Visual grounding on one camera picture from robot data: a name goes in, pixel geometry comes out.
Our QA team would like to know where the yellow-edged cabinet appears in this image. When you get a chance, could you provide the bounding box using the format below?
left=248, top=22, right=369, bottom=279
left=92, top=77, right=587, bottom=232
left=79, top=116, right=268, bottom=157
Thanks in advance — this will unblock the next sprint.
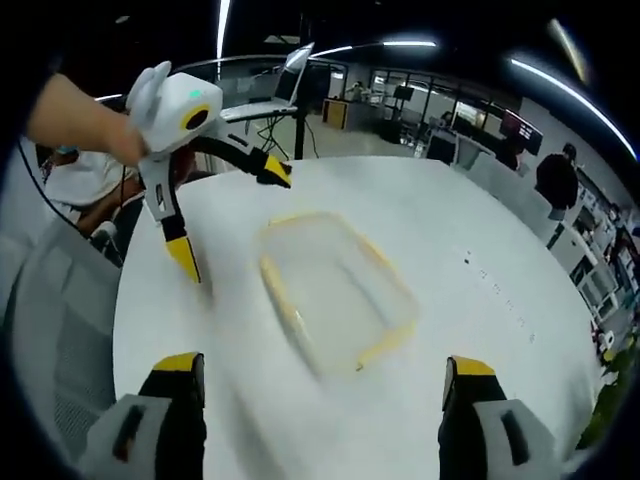
left=322, top=97, right=352, bottom=130

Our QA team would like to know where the person's left hand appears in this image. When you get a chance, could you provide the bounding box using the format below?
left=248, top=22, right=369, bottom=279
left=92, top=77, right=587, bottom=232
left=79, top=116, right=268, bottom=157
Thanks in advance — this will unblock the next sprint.
left=27, top=73, right=150, bottom=166

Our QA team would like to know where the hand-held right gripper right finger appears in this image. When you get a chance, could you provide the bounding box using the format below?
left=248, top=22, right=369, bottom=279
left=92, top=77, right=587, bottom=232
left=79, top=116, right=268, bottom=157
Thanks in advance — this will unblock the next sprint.
left=437, top=355, right=559, bottom=480

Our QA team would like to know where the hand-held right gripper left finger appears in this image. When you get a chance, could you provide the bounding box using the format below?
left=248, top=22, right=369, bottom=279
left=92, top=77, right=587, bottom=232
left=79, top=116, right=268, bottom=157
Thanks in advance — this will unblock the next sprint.
left=87, top=352, right=208, bottom=480

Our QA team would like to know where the open silver laptop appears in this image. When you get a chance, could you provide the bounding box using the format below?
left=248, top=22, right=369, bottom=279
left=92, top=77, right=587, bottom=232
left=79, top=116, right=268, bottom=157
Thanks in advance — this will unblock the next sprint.
left=219, top=42, right=316, bottom=122

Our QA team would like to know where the green plant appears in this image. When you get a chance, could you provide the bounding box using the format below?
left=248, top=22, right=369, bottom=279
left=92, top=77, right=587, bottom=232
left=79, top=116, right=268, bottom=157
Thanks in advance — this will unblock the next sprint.
left=579, top=334, right=640, bottom=451

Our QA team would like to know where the table socket strip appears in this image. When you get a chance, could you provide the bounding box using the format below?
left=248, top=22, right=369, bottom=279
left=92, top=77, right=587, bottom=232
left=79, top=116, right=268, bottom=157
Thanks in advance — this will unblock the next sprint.
left=458, top=247, right=540, bottom=347

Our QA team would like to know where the dark wall screen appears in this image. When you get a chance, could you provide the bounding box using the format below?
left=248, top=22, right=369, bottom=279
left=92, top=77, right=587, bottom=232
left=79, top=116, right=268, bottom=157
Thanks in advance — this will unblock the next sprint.
left=501, top=109, right=545, bottom=155

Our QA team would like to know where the clear plastic food container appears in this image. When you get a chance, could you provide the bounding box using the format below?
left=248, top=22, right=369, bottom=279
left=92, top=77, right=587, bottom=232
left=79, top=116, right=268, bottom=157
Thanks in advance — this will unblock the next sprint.
left=257, top=209, right=419, bottom=374

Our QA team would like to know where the grey mesh office chair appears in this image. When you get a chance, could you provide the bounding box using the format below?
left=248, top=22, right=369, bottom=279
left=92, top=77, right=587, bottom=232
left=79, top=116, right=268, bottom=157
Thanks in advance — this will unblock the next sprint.
left=0, top=219, right=122, bottom=451

